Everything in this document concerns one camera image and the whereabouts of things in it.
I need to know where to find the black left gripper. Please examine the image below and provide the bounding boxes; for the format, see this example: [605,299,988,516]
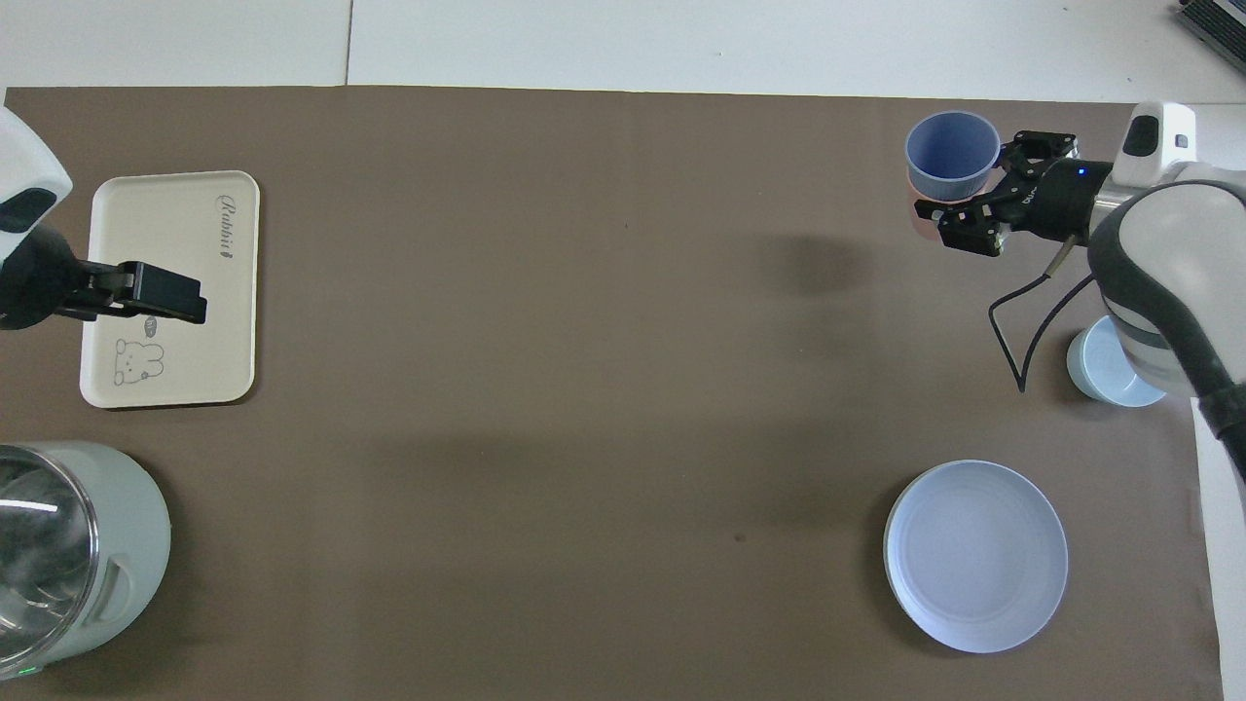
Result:
[0,224,208,332]

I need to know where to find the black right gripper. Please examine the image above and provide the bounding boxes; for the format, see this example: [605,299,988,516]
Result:
[938,129,1114,258]

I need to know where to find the periwinkle blue ribbed cup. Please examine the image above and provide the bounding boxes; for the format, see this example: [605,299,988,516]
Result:
[904,111,1003,204]

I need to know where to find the pink ribbed cup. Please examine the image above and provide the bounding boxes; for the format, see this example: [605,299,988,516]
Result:
[906,180,953,240]

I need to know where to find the cream rabbit print tray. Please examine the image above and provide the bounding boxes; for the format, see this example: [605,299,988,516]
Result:
[79,170,262,409]

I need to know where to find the light blue bowl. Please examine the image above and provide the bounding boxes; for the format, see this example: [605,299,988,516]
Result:
[1066,314,1169,408]

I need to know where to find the dark grey ribbed device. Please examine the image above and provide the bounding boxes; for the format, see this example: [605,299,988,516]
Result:
[1175,0,1246,52]

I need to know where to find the pale green pot glass lid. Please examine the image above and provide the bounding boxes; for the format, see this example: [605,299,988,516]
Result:
[0,441,172,681]

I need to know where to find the periwinkle blue plate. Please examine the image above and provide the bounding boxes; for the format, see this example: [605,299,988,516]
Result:
[883,460,1070,654]

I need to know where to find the brown paper table mat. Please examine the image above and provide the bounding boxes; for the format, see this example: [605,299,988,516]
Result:
[0,86,1226,701]

